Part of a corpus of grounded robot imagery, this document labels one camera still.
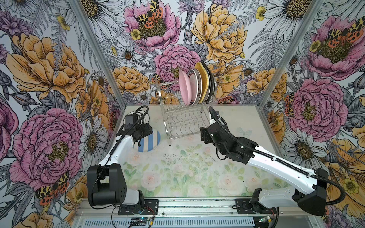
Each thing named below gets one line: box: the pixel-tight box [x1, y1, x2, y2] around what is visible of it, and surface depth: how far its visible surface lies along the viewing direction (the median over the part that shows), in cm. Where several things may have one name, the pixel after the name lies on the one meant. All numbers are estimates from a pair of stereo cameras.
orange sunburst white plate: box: [204, 66, 212, 105], surface depth 76 cm
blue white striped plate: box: [137, 128, 161, 153], surface depth 101 cm
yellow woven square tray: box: [194, 61, 210, 105], surface depth 77 cm
